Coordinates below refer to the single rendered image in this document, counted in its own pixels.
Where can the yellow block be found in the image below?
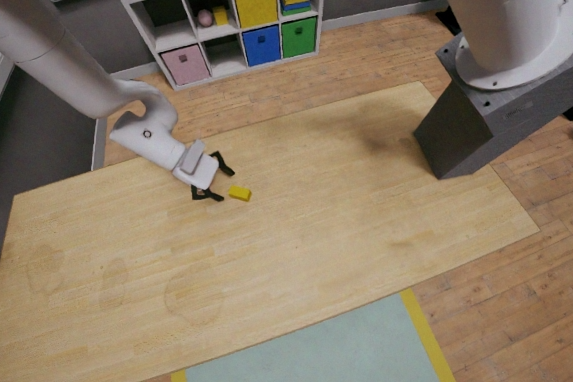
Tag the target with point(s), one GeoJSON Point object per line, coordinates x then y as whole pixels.
{"type": "Point", "coordinates": [239, 193]}

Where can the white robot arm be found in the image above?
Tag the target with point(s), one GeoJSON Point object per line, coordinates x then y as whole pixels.
{"type": "Point", "coordinates": [514, 42]}

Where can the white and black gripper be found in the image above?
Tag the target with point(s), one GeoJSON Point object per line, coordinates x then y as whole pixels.
{"type": "Point", "coordinates": [203, 174]}

